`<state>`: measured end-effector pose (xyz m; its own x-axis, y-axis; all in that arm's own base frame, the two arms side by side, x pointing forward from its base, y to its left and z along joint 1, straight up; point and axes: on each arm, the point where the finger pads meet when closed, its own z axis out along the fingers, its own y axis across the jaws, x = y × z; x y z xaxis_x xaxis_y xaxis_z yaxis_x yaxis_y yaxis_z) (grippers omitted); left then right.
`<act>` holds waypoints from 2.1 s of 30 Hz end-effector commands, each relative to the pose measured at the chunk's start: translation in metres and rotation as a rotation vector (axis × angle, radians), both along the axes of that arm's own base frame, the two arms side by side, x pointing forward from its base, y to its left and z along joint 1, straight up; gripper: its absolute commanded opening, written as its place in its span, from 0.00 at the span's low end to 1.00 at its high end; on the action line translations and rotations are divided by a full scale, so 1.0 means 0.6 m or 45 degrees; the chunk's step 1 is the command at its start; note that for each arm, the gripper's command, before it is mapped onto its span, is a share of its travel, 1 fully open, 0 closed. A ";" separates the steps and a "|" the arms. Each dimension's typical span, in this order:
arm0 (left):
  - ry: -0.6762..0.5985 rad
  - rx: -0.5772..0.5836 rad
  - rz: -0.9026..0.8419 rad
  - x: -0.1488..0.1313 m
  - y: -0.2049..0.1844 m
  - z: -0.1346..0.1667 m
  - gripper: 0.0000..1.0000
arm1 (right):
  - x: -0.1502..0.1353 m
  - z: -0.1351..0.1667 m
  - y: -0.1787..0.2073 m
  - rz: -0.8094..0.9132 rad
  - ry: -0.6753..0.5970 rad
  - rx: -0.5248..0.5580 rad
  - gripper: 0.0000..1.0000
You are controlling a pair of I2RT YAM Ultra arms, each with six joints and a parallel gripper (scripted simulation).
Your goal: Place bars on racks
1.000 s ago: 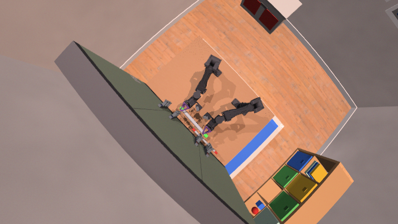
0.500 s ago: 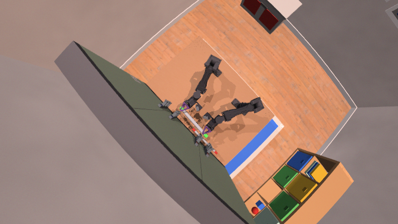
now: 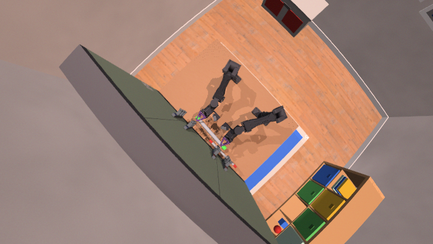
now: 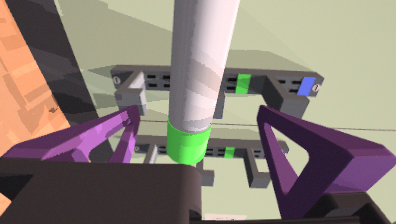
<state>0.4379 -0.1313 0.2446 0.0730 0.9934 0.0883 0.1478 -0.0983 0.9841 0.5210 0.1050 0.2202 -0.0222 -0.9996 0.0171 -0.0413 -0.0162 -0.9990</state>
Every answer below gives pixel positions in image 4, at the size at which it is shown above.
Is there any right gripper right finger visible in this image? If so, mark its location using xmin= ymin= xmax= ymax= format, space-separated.
xmin=256 ymin=105 xmax=396 ymax=219

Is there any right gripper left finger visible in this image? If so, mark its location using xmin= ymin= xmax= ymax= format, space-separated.
xmin=0 ymin=105 xmax=140 ymax=163

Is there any white bar with green ends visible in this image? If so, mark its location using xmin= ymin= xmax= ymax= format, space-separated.
xmin=167 ymin=0 xmax=240 ymax=165

